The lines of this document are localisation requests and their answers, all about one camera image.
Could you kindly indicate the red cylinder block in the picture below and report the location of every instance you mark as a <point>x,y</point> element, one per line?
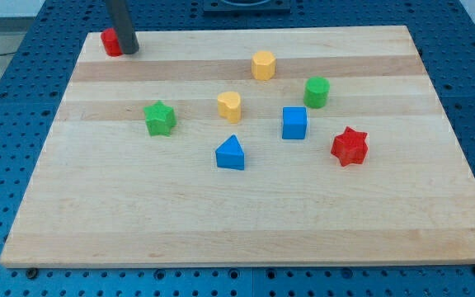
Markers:
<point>110,42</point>

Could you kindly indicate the blue triangle block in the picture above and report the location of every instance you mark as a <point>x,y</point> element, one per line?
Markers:
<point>230,154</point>

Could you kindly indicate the blue cube block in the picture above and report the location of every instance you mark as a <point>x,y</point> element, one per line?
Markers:
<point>294,122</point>

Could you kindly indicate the wooden board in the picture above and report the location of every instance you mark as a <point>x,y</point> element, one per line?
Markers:
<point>104,193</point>

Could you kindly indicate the green cylinder block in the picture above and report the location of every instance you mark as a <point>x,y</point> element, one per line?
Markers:
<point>316,92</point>

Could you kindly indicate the green star block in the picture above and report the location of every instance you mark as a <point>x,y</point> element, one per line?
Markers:
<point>159,119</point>

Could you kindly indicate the yellow heart block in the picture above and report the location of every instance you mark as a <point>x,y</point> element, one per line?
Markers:
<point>230,106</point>

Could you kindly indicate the red star block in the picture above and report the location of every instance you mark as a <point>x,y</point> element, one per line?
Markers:
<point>350,147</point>

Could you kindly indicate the yellow octagon block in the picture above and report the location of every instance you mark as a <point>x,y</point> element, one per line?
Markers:
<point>263,65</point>

